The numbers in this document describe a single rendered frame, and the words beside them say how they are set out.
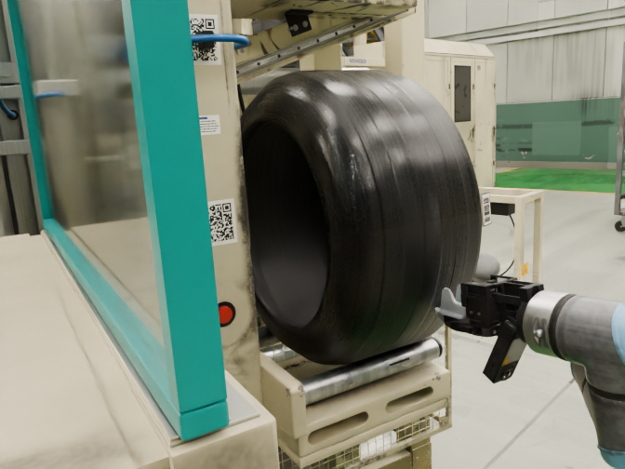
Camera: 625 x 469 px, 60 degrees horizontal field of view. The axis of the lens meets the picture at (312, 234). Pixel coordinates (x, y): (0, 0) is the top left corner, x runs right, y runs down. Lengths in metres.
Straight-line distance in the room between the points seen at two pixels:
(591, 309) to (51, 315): 0.61
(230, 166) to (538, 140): 12.16
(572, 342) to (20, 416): 0.64
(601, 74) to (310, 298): 11.53
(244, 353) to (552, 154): 12.05
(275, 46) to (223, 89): 0.52
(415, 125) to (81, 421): 0.78
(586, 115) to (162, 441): 12.44
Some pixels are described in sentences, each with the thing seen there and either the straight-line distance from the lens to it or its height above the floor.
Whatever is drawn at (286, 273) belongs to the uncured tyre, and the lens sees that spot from 1.34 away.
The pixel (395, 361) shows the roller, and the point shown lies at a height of 0.91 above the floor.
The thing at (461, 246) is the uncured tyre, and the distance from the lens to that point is 0.95.
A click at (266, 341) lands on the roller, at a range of 1.25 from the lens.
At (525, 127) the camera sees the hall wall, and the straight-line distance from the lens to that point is 13.03.
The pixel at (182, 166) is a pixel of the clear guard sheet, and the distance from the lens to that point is 0.19.
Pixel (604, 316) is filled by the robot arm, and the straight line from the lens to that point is 0.75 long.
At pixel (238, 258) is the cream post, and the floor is 1.15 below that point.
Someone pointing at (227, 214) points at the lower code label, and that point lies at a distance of 0.93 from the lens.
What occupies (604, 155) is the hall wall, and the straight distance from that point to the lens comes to 12.52.
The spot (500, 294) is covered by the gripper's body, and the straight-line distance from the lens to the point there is 0.86.
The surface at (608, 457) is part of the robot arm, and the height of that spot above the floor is 0.94.
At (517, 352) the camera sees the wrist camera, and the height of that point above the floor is 1.02.
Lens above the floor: 1.38
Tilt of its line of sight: 12 degrees down
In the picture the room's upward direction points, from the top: 3 degrees counter-clockwise
